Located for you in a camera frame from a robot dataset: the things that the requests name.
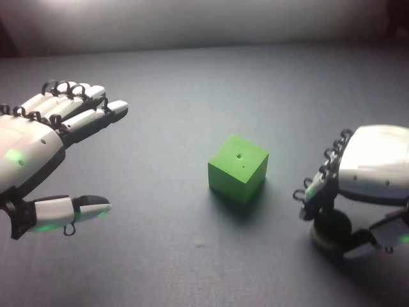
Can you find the white backdrop board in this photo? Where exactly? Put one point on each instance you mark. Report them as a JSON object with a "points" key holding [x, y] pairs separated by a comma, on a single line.
{"points": [[191, 22]]}

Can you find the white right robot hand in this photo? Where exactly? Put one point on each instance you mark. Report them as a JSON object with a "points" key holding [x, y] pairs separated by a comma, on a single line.
{"points": [[370, 169]]}

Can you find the green cube block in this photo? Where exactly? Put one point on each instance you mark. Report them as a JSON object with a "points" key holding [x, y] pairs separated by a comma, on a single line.
{"points": [[236, 166]]}

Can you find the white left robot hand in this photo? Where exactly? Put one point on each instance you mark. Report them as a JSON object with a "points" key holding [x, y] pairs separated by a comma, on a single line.
{"points": [[32, 150]]}

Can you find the grey table cloth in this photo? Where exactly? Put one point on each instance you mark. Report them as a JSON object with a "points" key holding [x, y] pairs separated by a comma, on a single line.
{"points": [[191, 256]]}

